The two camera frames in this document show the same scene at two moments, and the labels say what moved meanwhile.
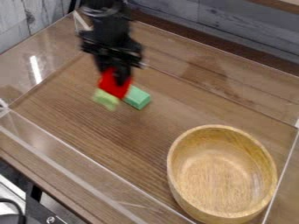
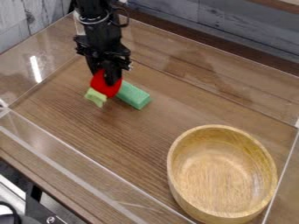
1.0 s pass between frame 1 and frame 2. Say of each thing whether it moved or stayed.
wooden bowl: stayed
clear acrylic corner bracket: stayed
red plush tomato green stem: moved
